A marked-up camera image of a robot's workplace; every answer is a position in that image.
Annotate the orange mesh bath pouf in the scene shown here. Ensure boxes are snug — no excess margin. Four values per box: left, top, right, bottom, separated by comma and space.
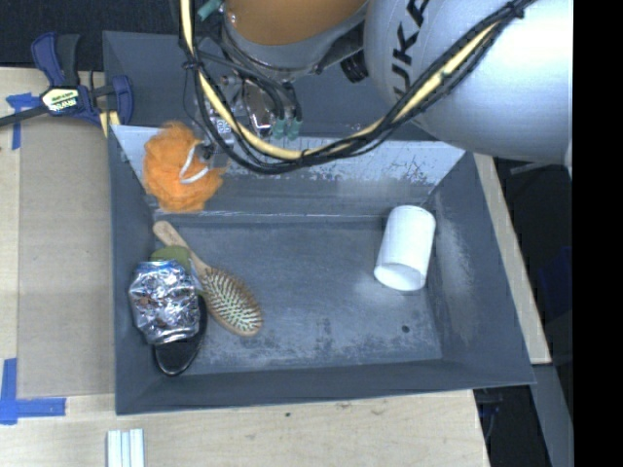
142, 120, 228, 214

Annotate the grey metal bin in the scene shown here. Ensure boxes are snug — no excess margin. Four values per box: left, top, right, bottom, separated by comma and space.
101, 30, 537, 415

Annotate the wooden hairbrush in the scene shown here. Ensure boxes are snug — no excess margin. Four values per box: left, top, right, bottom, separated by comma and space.
152, 220, 265, 338

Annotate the black oval thing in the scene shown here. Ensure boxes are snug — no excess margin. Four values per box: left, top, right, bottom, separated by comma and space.
152, 293, 210, 377

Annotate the crushed silver can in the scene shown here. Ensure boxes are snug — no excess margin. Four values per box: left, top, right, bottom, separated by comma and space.
128, 260, 203, 346

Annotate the white plastic cup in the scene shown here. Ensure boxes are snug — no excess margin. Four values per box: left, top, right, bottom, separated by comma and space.
373, 204, 437, 293

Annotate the green flat round thing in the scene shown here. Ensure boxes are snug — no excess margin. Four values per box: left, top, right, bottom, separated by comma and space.
149, 245, 203, 295

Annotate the brown cardboard board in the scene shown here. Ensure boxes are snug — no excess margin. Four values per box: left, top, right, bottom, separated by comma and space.
16, 114, 119, 400

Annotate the black cylinder on white bracket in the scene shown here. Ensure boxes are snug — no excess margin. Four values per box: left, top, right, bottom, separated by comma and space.
339, 50, 370, 85

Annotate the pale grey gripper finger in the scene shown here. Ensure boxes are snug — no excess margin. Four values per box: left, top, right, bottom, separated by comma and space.
200, 113, 235, 170

